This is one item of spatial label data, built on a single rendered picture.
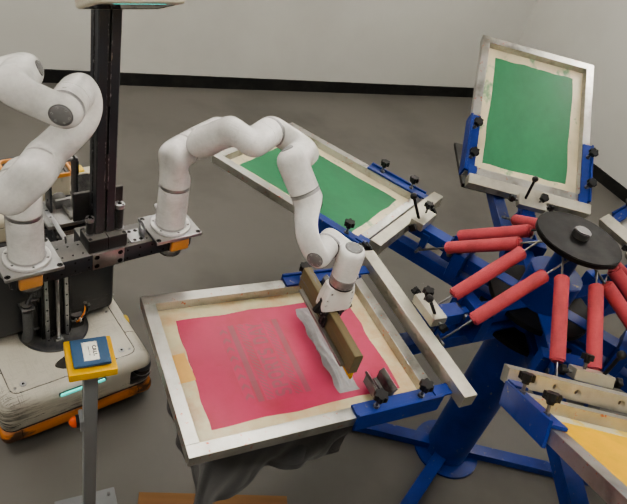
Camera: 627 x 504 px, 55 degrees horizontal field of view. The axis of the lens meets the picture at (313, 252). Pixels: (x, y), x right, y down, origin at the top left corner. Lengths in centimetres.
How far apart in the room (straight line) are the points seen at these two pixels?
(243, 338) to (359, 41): 449
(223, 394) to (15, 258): 68
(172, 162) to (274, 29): 393
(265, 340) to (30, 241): 74
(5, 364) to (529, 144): 249
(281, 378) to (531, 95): 200
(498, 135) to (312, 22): 307
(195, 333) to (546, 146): 194
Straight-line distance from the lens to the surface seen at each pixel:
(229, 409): 175
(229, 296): 202
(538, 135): 314
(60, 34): 528
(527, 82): 328
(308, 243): 164
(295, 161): 161
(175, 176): 184
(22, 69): 149
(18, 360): 275
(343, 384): 188
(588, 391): 199
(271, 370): 186
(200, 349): 188
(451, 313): 216
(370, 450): 299
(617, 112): 635
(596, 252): 230
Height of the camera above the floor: 236
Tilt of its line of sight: 37 degrees down
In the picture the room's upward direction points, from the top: 17 degrees clockwise
